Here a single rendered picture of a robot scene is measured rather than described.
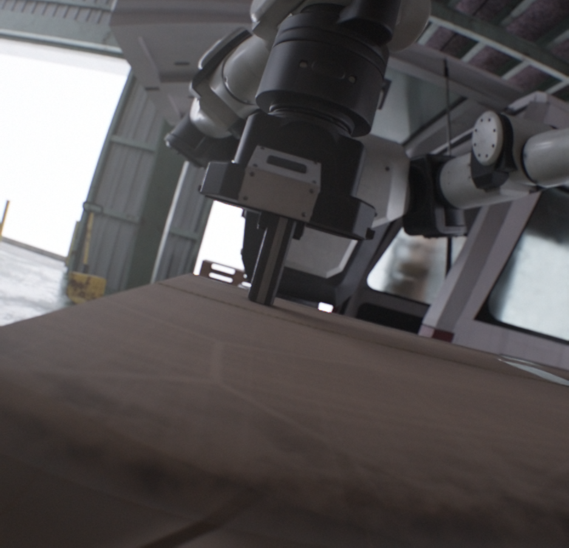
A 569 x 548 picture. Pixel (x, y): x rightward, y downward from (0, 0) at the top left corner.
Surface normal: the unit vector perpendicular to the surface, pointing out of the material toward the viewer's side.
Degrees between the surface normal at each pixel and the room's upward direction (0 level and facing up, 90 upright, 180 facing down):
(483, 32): 90
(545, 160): 122
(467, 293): 76
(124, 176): 90
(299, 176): 30
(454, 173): 103
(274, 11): 171
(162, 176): 90
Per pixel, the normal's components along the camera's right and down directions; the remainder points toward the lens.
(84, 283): 0.81, 0.22
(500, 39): 0.07, 0.00
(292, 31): -0.62, -0.18
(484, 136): -0.98, -0.04
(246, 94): -0.38, 0.89
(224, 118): 0.24, 0.17
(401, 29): 0.07, 0.77
